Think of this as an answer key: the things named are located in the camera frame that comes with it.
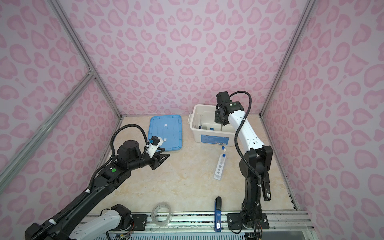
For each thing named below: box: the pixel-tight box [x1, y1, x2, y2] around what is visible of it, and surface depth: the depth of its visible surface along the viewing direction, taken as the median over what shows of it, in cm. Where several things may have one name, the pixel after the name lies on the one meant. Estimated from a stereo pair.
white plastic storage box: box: [187, 104, 236, 147], surface depth 100 cm
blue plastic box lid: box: [148, 115, 183, 152], surface depth 115 cm
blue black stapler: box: [214, 196, 222, 232], surface depth 74 cm
